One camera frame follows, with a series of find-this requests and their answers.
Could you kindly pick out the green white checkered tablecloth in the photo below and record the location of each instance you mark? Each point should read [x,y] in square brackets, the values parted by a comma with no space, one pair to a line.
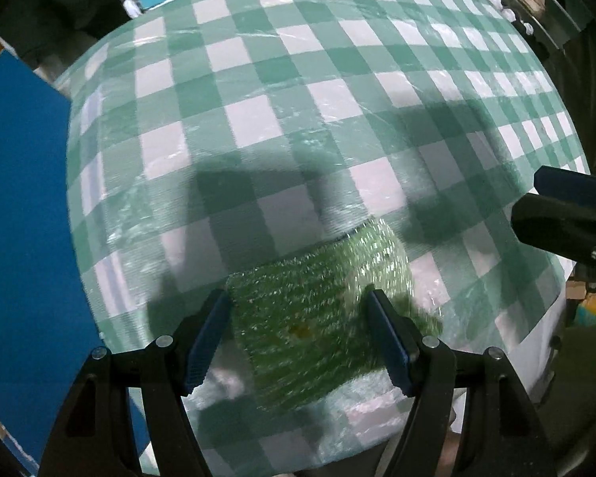
[303,109]

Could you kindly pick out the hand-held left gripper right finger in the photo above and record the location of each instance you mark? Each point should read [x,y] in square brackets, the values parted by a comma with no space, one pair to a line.
[393,345]

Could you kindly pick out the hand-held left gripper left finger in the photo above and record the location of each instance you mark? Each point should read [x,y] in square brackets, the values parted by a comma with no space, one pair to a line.
[207,345]

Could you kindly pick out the green glittery scouring cloth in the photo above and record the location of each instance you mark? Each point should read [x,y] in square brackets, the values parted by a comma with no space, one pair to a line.
[303,318]

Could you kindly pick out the blue board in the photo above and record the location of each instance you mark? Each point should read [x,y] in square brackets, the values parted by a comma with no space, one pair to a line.
[25,208]

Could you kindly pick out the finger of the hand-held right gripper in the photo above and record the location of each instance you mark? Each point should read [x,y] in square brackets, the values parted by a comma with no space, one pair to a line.
[561,218]

